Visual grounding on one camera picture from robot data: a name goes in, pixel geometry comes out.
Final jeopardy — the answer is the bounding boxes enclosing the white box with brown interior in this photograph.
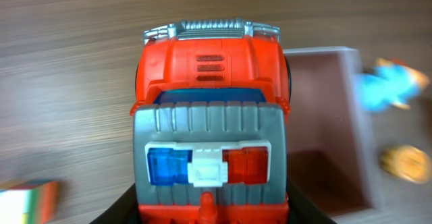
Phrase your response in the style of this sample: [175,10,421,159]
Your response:
[284,47,383,223]

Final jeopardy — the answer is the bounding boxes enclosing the red toy fire truck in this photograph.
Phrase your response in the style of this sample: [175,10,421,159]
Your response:
[130,19,291,223]

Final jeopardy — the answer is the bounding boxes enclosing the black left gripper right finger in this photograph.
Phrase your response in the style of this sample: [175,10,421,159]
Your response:
[286,179,336,224]

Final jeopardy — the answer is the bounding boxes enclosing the yellow round plastic toy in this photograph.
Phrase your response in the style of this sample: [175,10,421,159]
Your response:
[379,145,431,184]

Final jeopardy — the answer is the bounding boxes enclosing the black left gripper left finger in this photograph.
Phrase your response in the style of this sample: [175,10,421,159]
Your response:
[90,184,141,224]

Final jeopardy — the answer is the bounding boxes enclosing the blue and orange duck toy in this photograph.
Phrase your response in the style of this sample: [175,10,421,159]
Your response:
[356,58,431,113]

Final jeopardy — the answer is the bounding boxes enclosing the colourful puzzle cube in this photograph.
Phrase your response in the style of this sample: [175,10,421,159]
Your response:
[1,179,59,224]

